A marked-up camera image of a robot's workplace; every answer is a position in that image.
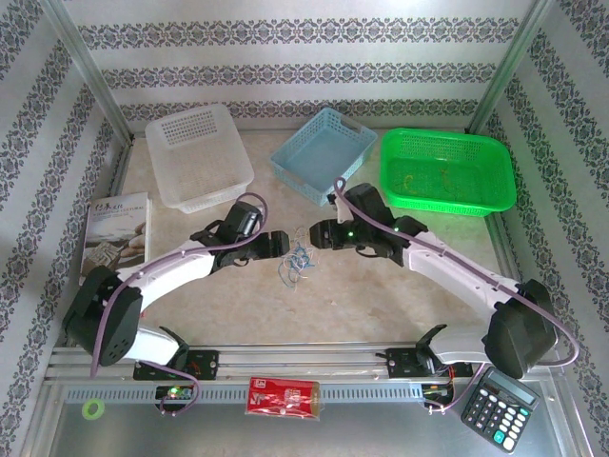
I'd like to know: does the book with photo cover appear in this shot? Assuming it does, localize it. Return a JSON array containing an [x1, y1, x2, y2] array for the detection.
[[79, 191, 152, 287]]

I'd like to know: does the white plastic basket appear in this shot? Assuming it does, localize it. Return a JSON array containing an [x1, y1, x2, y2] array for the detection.
[[145, 103, 255, 214]]

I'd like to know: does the circuit board with LEDs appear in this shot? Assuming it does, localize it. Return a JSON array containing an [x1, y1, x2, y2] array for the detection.
[[155, 385, 195, 402]]

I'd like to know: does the green plastic basket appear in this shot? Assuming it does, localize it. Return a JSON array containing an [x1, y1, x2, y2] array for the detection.
[[379, 127, 519, 218]]

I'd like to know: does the black wiring board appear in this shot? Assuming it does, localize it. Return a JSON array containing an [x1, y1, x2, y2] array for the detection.
[[422, 383, 456, 406]]

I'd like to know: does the thin white cable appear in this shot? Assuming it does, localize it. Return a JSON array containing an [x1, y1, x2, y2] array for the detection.
[[277, 247, 310, 287]]

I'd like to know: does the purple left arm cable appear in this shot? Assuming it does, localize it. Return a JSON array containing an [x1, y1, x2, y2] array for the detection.
[[88, 191, 268, 418]]

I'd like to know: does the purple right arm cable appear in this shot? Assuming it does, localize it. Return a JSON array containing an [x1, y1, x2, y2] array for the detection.
[[332, 177, 581, 416]]

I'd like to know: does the red foil packet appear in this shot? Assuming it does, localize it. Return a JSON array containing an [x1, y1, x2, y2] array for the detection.
[[245, 376, 323, 423]]

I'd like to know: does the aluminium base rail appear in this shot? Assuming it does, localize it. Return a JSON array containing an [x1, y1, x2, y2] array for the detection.
[[45, 340, 518, 383]]

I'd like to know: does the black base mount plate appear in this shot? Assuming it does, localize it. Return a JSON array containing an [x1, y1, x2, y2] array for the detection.
[[132, 349, 221, 382], [375, 347, 477, 381]]

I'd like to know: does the grey slotted cable duct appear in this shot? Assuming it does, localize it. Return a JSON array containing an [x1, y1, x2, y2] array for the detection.
[[64, 383, 429, 405]]

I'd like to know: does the aluminium frame post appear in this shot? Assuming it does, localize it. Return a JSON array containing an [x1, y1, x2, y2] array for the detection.
[[40, 0, 135, 143], [468, 0, 561, 135]]

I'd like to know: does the black calculator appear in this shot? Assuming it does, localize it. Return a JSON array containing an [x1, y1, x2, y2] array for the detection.
[[461, 366, 542, 453]]

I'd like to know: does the blue plastic basket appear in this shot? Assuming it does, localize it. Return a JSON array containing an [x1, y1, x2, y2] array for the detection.
[[269, 107, 380, 207]]

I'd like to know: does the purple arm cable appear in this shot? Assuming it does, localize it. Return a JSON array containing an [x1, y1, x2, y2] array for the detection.
[[332, 177, 581, 416], [88, 191, 268, 418]]

